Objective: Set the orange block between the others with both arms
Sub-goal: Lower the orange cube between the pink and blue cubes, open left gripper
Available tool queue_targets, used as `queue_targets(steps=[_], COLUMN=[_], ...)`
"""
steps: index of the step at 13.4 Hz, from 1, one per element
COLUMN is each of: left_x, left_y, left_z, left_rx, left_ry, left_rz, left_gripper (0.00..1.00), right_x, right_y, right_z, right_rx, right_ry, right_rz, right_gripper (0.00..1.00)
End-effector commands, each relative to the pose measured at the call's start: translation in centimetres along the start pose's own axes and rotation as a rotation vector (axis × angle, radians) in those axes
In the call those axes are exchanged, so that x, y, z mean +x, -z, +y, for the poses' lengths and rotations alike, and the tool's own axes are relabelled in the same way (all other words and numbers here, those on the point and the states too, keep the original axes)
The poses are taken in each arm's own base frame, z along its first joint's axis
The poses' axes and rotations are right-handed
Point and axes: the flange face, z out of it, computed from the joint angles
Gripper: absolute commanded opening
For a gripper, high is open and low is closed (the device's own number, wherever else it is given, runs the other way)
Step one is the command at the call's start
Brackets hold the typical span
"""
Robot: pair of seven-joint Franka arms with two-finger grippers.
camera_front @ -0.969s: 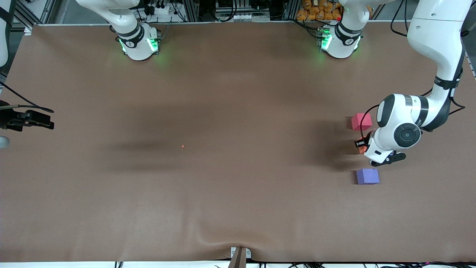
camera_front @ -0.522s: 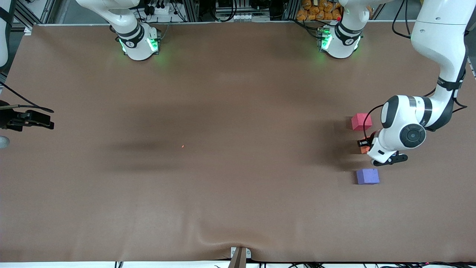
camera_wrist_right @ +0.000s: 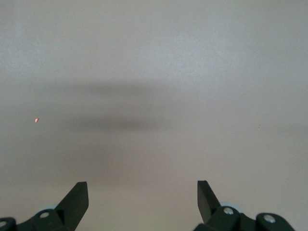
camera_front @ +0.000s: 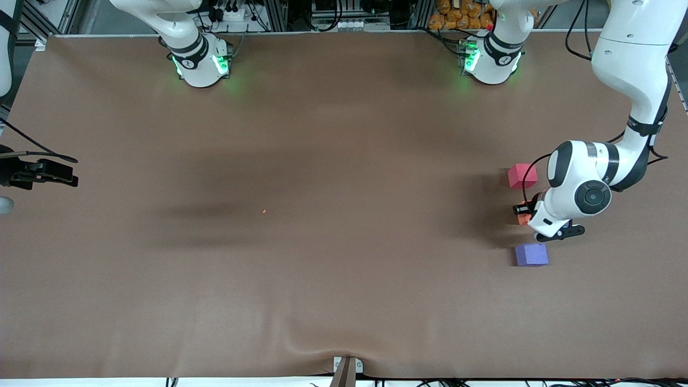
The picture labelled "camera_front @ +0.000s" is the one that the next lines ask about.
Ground red foam block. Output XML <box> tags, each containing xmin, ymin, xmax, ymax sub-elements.
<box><xmin>507</xmin><ymin>163</ymin><xmax>539</xmax><ymax>189</ymax></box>

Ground brown table mat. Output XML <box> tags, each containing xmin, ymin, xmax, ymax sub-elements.
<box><xmin>0</xmin><ymin>30</ymin><xmax>688</xmax><ymax>380</ymax></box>

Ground white terminal block row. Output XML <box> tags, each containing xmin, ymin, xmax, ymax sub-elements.
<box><xmin>311</xmin><ymin>18</ymin><xmax>391</xmax><ymax>32</ymax></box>

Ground brown strap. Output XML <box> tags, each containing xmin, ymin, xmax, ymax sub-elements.
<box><xmin>329</xmin><ymin>357</ymin><xmax>357</xmax><ymax>387</ymax></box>

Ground bag of orange items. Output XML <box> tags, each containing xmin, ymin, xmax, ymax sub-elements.
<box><xmin>428</xmin><ymin>0</ymin><xmax>495</xmax><ymax>31</ymax></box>

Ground grey metal clamp bracket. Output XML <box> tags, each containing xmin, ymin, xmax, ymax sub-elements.
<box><xmin>333</xmin><ymin>356</ymin><xmax>364</xmax><ymax>374</ymax></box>

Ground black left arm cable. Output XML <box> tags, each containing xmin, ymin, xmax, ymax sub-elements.
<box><xmin>520</xmin><ymin>0</ymin><xmax>670</xmax><ymax>206</ymax></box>

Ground white power strip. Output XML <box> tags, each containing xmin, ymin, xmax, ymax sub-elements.
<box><xmin>214</xmin><ymin>4</ymin><xmax>249</xmax><ymax>23</ymax></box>

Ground purple foam block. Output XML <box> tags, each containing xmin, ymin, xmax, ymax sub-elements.
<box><xmin>515</xmin><ymin>243</ymin><xmax>549</xmax><ymax>268</ymax></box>

